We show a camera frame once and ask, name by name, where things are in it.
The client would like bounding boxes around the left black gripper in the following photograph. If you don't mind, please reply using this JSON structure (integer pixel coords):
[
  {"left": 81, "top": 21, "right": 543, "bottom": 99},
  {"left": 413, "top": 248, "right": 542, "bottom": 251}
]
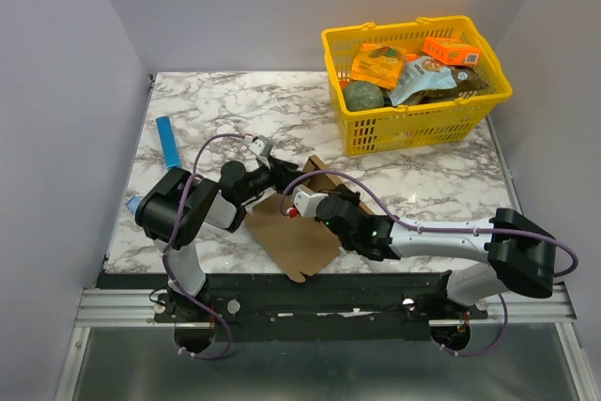
[{"left": 239, "top": 154, "right": 311, "bottom": 204}]

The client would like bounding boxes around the brown cardboard box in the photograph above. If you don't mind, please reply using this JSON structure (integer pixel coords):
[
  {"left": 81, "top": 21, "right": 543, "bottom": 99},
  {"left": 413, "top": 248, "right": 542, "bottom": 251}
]
[{"left": 244, "top": 154, "right": 377, "bottom": 285}]

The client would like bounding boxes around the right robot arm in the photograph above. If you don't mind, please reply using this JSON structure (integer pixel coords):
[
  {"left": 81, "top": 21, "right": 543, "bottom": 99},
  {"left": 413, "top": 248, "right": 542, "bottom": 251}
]
[{"left": 316, "top": 193, "right": 556, "bottom": 318}]

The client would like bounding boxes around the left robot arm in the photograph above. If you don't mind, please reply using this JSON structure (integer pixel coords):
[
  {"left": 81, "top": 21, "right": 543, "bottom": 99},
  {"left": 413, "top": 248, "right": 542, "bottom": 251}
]
[{"left": 135, "top": 157, "right": 301, "bottom": 321}]

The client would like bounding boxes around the orange carton box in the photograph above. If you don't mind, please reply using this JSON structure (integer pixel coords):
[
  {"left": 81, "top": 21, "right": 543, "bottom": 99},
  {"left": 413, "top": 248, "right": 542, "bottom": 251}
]
[{"left": 422, "top": 37, "right": 481, "bottom": 66}]

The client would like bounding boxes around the yellow plastic basket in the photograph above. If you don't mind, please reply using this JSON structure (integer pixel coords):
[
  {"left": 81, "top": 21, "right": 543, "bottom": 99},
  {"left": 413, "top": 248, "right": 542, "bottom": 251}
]
[{"left": 321, "top": 15, "right": 513, "bottom": 156}]

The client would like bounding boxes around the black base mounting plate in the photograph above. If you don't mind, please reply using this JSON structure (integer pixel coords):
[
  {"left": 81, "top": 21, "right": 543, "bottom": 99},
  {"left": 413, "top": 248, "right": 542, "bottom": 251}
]
[{"left": 97, "top": 272, "right": 488, "bottom": 351}]

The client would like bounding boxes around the green round melon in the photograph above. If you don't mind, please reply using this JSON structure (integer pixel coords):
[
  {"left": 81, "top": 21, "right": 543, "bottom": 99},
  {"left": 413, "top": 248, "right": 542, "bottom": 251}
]
[{"left": 343, "top": 81, "right": 385, "bottom": 112}]

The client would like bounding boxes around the long blue bar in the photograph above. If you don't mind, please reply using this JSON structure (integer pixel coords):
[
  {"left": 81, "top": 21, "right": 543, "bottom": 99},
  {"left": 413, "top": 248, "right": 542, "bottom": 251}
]
[{"left": 155, "top": 116, "right": 182, "bottom": 170}]

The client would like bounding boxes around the orange snack pouch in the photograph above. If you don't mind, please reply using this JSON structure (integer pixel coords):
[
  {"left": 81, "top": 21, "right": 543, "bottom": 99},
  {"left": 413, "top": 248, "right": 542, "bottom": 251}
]
[{"left": 350, "top": 43, "right": 406, "bottom": 90}]

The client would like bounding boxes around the small blue block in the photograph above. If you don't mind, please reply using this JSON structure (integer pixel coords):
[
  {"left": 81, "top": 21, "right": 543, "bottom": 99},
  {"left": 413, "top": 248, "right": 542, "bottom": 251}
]
[{"left": 126, "top": 195, "right": 142, "bottom": 213}]

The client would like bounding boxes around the light blue snack bag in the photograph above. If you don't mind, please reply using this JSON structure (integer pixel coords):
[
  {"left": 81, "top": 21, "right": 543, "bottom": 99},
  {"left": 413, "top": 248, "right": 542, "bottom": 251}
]
[{"left": 388, "top": 55, "right": 457, "bottom": 107}]

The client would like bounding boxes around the dark brown snack bag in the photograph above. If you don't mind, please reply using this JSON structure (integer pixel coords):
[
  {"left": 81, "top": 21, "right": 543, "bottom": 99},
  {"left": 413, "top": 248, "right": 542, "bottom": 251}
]
[{"left": 405, "top": 67, "right": 488, "bottom": 105}]

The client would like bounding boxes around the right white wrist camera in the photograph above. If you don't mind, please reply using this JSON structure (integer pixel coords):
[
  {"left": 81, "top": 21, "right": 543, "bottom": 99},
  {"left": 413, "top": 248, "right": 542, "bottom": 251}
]
[{"left": 286, "top": 185, "right": 329, "bottom": 218}]

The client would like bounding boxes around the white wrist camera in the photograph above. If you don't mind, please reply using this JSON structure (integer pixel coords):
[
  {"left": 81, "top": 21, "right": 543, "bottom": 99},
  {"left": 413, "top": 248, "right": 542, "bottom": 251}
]
[
  {"left": 286, "top": 185, "right": 329, "bottom": 218},
  {"left": 249, "top": 135, "right": 273, "bottom": 159}
]

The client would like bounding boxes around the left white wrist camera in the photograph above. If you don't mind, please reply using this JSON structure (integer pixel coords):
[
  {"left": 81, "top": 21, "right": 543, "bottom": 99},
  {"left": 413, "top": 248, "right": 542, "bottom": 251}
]
[{"left": 249, "top": 135, "right": 273, "bottom": 159}]

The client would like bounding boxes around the aluminium frame rail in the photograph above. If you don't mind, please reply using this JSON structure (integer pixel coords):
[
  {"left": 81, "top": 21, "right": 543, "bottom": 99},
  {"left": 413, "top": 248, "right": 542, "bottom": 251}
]
[{"left": 56, "top": 287, "right": 595, "bottom": 400}]

